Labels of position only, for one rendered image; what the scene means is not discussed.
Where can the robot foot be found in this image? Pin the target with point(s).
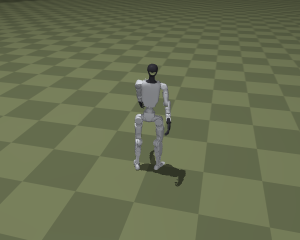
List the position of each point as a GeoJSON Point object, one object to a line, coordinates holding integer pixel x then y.
{"type": "Point", "coordinates": [156, 167]}
{"type": "Point", "coordinates": [137, 166]}

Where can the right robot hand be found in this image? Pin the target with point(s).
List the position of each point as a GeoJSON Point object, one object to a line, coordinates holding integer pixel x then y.
{"type": "Point", "coordinates": [168, 126]}

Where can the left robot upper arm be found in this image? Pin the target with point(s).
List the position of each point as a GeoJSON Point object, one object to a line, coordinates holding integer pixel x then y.
{"type": "Point", "coordinates": [138, 87]}

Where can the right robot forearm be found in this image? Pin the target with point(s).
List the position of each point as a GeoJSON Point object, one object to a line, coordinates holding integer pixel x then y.
{"type": "Point", "coordinates": [168, 111]}

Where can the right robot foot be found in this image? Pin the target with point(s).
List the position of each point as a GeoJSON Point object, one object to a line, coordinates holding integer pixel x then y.
{"type": "Point", "coordinates": [156, 167]}

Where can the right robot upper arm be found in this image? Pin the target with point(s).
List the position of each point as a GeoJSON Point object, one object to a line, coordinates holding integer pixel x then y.
{"type": "Point", "coordinates": [165, 93]}

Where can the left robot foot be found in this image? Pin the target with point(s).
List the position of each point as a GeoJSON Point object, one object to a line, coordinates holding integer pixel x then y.
{"type": "Point", "coordinates": [137, 166]}

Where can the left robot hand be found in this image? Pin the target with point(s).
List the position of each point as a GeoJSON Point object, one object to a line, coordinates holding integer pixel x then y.
{"type": "Point", "coordinates": [141, 104]}

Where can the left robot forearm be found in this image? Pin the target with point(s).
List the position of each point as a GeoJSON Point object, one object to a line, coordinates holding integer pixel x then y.
{"type": "Point", "coordinates": [139, 98]}

